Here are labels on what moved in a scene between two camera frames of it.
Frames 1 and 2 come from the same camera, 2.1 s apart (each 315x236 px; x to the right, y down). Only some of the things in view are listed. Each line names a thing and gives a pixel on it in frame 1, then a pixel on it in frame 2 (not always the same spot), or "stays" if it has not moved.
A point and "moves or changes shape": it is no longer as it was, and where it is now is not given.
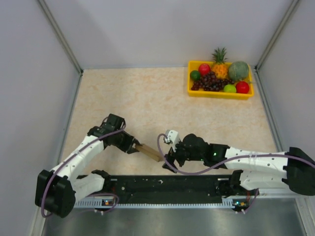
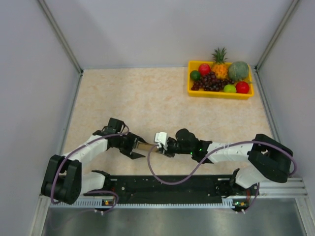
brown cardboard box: x=148 y=151 moves or changes shape
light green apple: x=229 y=88 stays
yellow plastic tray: x=194 y=65 stays
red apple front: x=242 y=87 stays
